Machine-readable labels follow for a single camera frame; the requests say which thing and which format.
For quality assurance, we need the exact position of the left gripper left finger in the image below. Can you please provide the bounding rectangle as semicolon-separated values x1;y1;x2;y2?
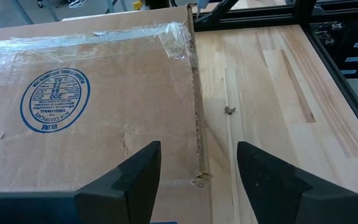
75;141;162;224

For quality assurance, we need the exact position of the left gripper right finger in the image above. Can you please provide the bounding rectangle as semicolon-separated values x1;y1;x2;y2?
236;141;357;224

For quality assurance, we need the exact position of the brown cardboard shipping box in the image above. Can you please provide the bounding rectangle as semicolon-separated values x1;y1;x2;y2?
0;3;213;224

